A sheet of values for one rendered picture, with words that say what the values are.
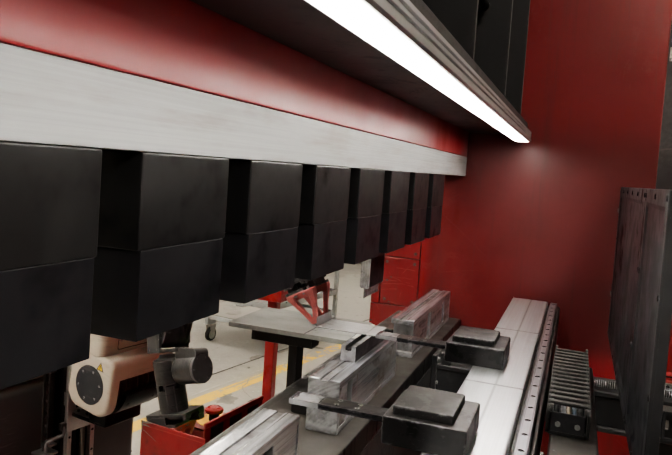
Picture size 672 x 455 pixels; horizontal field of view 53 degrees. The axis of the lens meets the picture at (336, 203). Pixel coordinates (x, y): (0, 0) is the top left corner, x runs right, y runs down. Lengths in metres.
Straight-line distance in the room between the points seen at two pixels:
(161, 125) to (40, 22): 0.15
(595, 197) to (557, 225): 0.14
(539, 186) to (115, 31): 1.76
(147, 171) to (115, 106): 0.07
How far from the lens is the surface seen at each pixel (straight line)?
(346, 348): 1.32
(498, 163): 2.19
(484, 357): 1.31
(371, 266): 1.35
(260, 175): 0.78
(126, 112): 0.57
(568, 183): 2.18
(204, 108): 0.67
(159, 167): 0.61
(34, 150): 0.50
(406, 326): 1.73
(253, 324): 1.43
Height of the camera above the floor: 1.34
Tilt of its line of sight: 3 degrees down
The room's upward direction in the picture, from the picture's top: 4 degrees clockwise
